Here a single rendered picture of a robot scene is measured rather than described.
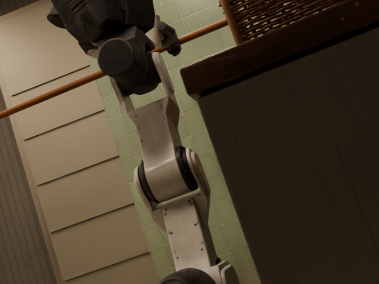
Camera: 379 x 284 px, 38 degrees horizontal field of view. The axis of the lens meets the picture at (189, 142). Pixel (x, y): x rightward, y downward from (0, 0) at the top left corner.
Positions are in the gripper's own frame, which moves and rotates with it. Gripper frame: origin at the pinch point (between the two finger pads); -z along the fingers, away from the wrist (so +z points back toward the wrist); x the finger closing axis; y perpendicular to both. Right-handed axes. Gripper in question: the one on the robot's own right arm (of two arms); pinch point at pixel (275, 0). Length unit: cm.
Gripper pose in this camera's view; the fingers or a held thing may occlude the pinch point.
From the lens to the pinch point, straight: 232.1
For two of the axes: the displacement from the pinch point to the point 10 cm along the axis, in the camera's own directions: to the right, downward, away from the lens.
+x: -3.2, -9.3, 1.8
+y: -6.2, 3.4, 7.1
